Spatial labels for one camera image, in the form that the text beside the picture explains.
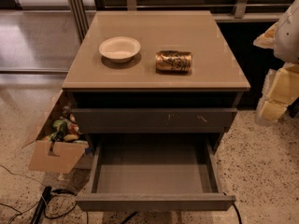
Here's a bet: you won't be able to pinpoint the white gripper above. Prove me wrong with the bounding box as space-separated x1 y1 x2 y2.
253 23 299 125

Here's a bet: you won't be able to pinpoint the grey drawer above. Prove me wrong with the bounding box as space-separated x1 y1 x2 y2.
73 108 237 133
76 133 235 212

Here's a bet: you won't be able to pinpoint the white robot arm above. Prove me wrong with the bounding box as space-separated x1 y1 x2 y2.
253 0 299 126

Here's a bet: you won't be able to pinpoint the grey drawer cabinet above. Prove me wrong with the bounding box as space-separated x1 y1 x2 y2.
61 10 251 142

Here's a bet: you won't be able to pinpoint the grey top drawer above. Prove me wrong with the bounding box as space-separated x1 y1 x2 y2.
73 108 237 133

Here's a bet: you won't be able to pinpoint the gold drink can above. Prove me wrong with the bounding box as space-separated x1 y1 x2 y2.
156 50 192 73

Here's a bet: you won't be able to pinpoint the white paper bowl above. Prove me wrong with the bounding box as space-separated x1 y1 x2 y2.
99 36 141 63

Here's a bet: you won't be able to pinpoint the snack packets in box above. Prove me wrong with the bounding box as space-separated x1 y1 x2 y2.
42 105 87 144

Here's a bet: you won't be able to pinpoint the cardboard box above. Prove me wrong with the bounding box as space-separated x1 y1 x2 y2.
22 91 93 174

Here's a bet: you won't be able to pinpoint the black power strip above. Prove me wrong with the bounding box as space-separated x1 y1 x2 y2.
30 186 51 224

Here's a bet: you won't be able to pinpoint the metal railing frame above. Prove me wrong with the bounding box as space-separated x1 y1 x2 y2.
69 0 295 35

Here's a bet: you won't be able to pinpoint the black floor cable left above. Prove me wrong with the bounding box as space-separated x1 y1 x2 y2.
42 188 90 224

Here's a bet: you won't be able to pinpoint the thin grey floor wire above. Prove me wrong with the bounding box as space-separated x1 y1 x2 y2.
0 163 45 224

